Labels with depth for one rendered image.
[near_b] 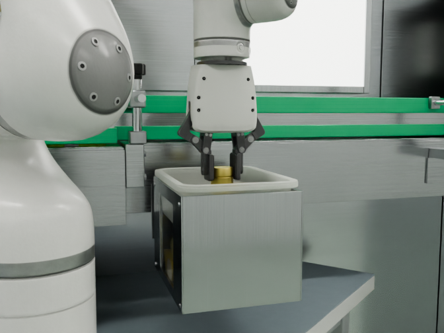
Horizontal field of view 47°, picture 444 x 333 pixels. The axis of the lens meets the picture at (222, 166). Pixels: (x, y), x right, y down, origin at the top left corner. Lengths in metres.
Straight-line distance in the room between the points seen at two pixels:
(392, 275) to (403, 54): 0.57
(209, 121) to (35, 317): 0.38
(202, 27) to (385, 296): 0.93
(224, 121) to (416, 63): 0.76
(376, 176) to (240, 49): 0.47
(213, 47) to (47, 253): 0.39
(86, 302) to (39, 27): 0.26
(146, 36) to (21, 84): 0.69
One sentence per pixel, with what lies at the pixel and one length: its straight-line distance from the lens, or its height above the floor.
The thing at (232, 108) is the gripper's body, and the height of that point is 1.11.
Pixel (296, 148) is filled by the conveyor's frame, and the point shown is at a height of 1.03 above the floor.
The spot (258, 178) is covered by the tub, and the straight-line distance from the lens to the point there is 0.83.
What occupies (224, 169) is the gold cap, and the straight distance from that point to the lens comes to 0.76.
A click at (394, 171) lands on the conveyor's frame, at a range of 1.11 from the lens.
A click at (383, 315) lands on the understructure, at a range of 1.45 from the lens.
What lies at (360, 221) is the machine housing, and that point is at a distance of 1.34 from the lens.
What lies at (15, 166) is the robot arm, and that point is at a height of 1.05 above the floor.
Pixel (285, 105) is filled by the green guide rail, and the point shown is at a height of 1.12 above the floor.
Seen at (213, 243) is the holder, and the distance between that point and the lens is 0.67.
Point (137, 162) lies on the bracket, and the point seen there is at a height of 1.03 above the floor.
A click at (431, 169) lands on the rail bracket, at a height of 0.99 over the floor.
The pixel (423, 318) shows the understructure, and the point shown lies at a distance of 1.53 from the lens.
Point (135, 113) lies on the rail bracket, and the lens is 0.81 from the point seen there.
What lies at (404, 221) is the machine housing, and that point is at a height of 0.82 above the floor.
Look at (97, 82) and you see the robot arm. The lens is 0.43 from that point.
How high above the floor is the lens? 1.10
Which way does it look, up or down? 6 degrees down
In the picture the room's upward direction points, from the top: straight up
